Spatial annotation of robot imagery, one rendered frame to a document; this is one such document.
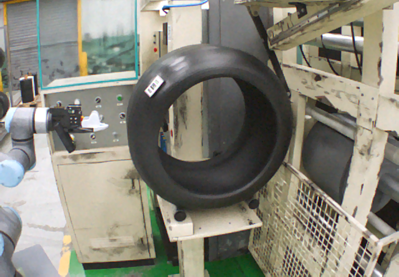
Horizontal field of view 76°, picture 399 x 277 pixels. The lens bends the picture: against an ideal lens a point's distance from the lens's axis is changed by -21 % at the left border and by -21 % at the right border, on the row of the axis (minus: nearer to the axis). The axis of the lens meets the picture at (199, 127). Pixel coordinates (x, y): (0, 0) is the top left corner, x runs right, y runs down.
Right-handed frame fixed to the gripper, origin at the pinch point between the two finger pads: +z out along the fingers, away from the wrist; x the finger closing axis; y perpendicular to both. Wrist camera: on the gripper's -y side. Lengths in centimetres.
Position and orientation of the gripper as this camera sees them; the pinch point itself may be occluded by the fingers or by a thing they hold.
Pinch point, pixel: (104, 128)
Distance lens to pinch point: 105.6
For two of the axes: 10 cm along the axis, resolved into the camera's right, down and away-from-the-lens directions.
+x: -2.5, -3.0, 9.2
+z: 9.6, 0.2, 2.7
